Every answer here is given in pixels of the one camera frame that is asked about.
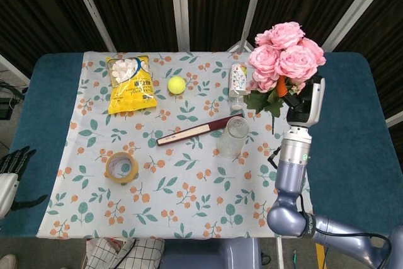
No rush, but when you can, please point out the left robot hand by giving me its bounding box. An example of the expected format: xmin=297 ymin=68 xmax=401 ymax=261
xmin=0 ymin=146 xmax=48 ymax=219

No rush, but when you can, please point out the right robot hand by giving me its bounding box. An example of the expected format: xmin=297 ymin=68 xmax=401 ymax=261
xmin=276 ymin=75 xmax=326 ymax=129

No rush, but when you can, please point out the pink rose bouquet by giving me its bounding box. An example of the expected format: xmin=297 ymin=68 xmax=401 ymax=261
xmin=244 ymin=21 xmax=327 ymax=134

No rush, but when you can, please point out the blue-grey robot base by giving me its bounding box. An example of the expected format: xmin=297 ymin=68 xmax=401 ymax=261
xmin=161 ymin=238 xmax=262 ymax=269

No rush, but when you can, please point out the ribbed clear glass vase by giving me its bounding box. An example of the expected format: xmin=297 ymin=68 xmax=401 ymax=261
xmin=216 ymin=117 xmax=250 ymax=159

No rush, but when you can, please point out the teal table cover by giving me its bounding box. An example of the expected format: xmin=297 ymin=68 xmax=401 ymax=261
xmin=0 ymin=52 xmax=402 ymax=238

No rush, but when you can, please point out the small white printed bottle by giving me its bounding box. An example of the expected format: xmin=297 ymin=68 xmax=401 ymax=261
xmin=229 ymin=62 xmax=248 ymax=111

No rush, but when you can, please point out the beige shoe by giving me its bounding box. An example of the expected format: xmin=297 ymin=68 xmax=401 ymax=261
xmin=0 ymin=253 xmax=17 ymax=269

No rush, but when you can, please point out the black floor equipment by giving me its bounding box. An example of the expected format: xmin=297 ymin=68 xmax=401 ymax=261
xmin=0 ymin=81 xmax=28 ymax=120

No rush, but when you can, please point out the yellowish packing tape roll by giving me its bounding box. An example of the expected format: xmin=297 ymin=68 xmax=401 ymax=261
xmin=105 ymin=152 xmax=140 ymax=185

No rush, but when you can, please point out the dark red folded fan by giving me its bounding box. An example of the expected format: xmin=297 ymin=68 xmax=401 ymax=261
xmin=156 ymin=113 xmax=245 ymax=147

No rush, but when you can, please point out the yellow-green tennis ball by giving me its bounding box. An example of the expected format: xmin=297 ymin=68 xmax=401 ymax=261
xmin=167 ymin=76 xmax=187 ymax=94

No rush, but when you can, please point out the white checkered bag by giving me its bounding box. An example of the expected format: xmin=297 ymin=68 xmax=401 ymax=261
xmin=82 ymin=238 xmax=165 ymax=269

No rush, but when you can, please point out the yellow marshmallow bag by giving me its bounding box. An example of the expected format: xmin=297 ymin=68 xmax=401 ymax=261
xmin=105 ymin=55 xmax=158 ymax=115

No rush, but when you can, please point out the fruit and leaf print tablecloth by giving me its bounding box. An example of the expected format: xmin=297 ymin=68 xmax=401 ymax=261
xmin=36 ymin=50 xmax=314 ymax=240

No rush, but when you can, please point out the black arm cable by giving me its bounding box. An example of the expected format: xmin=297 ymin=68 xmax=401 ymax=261
xmin=267 ymin=146 xmax=393 ymax=251

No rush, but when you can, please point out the dark folding screen white frame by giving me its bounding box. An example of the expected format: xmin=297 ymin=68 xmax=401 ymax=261
xmin=0 ymin=0 xmax=403 ymax=125

